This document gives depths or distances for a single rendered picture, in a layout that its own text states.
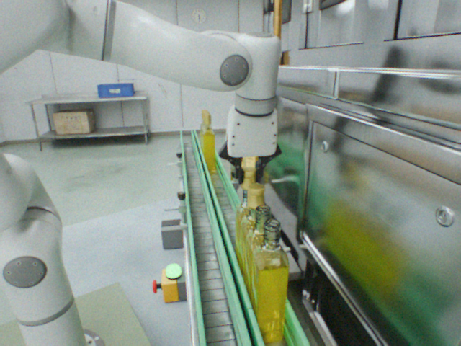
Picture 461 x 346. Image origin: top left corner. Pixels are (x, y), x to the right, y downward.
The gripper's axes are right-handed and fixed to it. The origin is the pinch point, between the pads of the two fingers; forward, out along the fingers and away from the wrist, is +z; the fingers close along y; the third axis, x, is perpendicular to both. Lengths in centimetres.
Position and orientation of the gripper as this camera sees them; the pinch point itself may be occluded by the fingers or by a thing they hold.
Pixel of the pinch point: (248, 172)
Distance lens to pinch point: 65.3
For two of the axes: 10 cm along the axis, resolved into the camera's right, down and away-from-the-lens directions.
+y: -9.8, 0.6, -1.7
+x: 1.7, 5.9, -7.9
